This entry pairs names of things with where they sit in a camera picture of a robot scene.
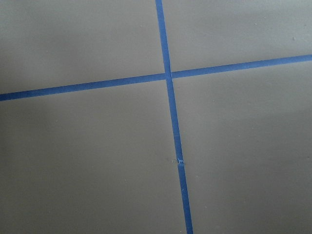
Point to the crossing blue tape line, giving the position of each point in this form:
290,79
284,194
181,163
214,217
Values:
154,77

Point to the long blue tape line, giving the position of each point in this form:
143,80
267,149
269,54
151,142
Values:
174,118

